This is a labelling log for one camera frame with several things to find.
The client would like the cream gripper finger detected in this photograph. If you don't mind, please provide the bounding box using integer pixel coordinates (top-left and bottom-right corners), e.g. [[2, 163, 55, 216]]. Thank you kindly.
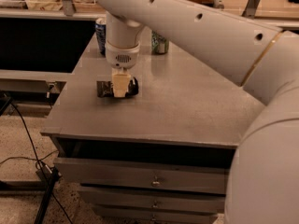
[[112, 68, 131, 98]]

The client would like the green soda can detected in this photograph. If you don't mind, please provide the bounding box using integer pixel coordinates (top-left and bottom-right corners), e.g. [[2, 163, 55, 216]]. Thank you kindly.
[[151, 31, 169, 54]]

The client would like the top grey drawer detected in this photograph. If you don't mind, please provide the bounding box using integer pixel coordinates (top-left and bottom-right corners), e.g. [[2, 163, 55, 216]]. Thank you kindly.
[[54, 158, 227, 194]]

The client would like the grey drawer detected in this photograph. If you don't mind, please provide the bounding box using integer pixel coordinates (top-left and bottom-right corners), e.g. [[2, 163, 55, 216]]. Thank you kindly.
[[54, 158, 227, 194], [78, 186, 224, 214], [92, 205, 218, 224]]

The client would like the grey drawer cabinet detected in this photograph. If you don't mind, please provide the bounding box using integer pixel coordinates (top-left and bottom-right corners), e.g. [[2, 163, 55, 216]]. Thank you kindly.
[[40, 24, 265, 224]]

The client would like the black floor cable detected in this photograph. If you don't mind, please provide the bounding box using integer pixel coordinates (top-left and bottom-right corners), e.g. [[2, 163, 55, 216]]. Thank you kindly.
[[0, 101, 75, 224]]

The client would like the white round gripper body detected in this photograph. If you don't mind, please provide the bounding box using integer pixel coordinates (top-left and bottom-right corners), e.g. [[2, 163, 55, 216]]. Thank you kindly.
[[106, 41, 140, 69]]

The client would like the grey metal rail frame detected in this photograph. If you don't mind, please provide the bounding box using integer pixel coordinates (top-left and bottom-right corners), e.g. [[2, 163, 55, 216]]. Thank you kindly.
[[0, 0, 299, 31]]

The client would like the bottom grey drawer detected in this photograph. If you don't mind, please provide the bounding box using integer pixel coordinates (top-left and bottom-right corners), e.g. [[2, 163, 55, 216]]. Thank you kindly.
[[92, 205, 218, 224]]

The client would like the blue soda can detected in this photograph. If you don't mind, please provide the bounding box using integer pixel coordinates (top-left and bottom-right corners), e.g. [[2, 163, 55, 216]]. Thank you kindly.
[[95, 18, 106, 56]]

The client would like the middle grey drawer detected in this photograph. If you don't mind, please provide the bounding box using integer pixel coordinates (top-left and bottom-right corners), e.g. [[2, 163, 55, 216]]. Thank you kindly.
[[78, 186, 224, 214]]

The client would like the black tripod leg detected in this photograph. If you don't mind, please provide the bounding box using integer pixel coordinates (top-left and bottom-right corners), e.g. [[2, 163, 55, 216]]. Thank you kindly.
[[34, 166, 59, 224]]

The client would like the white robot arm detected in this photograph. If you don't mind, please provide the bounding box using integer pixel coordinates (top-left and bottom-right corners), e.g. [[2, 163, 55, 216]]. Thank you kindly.
[[96, 0, 299, 224]]

